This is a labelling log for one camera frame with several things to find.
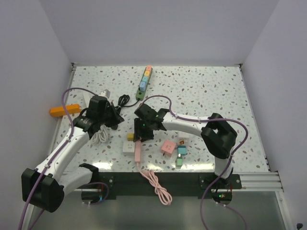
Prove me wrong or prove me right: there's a teal plug adapter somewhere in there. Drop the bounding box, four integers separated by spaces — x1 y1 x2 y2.
177 145 188 156

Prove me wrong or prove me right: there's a black power cord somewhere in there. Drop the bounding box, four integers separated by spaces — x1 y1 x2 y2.
111 94 141 131

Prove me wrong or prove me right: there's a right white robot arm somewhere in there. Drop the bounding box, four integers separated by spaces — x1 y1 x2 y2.
134 103 237 188

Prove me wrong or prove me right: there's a purple cable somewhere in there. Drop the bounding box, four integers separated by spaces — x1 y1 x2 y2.
140 95 249 230
18 88 111 230

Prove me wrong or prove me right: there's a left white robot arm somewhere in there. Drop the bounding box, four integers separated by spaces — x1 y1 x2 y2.
21 95 124 213

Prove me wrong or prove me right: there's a white power strip cartoon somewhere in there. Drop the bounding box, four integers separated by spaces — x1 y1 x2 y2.
178 133 190 146

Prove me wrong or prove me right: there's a pink cord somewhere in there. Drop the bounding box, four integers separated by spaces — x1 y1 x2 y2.
136 162 173 206

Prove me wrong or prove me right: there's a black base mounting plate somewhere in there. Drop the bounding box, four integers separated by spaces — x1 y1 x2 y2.
79 171 242 201

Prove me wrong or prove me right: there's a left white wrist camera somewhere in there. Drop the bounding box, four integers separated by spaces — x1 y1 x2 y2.
99 89 110 99

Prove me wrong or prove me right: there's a white cube adapter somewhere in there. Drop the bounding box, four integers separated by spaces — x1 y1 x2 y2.
122 141 135 156

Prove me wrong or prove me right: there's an orange power strip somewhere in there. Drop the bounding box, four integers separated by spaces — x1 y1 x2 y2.
49 103 81 118

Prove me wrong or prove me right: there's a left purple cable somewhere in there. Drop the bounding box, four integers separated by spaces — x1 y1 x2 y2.
18 88 111 230

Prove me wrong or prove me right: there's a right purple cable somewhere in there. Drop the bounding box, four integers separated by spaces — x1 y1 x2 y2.
140 95 249 230

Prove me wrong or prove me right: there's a green power strip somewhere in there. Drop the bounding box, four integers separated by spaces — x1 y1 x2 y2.
135 65 153 101

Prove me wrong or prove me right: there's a pink cube plug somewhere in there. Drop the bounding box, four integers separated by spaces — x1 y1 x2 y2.
161 140 177 157

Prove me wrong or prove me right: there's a yellow small plug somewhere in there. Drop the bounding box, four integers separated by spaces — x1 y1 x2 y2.
127 133 134 141

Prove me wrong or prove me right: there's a pink power strip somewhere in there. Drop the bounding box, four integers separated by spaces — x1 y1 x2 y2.
134 140 142 164

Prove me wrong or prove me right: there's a green plug adapter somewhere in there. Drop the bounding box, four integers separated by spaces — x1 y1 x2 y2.
176 155 183 169

